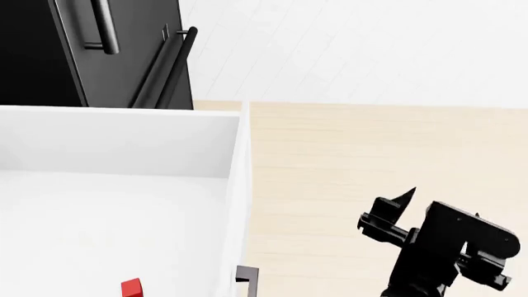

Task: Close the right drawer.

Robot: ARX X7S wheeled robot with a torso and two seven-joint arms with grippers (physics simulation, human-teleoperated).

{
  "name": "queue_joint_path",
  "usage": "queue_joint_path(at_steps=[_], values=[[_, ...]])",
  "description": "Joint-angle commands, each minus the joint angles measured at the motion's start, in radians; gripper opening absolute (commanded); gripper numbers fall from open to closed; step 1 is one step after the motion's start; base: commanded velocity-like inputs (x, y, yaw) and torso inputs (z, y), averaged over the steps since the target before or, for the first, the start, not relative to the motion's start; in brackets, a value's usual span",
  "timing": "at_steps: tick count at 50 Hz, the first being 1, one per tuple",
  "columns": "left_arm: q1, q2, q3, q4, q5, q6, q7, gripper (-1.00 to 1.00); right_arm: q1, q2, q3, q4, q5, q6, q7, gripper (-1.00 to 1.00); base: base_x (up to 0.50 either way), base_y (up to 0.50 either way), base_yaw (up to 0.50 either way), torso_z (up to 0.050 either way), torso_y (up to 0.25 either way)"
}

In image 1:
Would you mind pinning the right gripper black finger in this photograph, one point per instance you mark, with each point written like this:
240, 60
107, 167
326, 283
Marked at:
387, 210
486, 236

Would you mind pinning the white open drawer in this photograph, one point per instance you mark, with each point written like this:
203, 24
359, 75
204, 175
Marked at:
103, 222

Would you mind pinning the red block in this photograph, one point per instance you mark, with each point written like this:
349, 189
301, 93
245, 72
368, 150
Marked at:
132, 288

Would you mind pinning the black tall cabinet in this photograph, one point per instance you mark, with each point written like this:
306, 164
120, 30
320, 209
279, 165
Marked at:
123, 77

